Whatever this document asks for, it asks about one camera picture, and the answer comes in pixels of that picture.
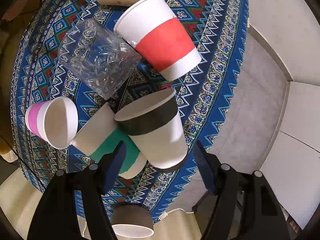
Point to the white cup red band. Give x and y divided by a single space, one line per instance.
153 29

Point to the white cup green band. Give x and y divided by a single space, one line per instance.
100 136

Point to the clear plastic cup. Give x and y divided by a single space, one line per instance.
98 57

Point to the white cup pink band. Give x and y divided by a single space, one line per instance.
55 121

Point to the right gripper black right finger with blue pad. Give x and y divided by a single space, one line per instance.
261 215

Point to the white cup black band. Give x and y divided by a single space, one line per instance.
153 123

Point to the blue patterned tablecloth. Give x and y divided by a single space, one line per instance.
218 30

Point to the small brown paper cup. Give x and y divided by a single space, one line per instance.
132 221

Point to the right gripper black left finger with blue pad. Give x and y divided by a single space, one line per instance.
55 216

